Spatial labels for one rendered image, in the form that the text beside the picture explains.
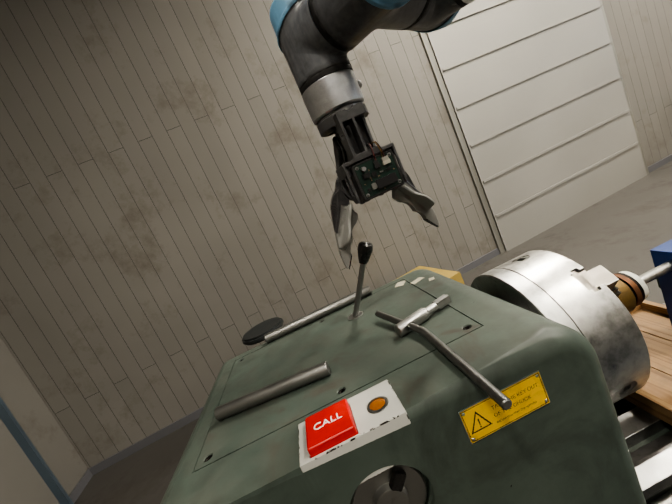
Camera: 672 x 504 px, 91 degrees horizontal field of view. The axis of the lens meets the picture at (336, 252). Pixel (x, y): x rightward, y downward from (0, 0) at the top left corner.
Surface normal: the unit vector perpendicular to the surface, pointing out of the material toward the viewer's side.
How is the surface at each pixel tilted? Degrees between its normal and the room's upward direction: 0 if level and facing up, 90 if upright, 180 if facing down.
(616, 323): 69
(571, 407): 90
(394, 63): 90
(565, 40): 90
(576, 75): 90
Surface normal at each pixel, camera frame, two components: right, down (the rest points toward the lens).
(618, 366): 0.15, 0.15
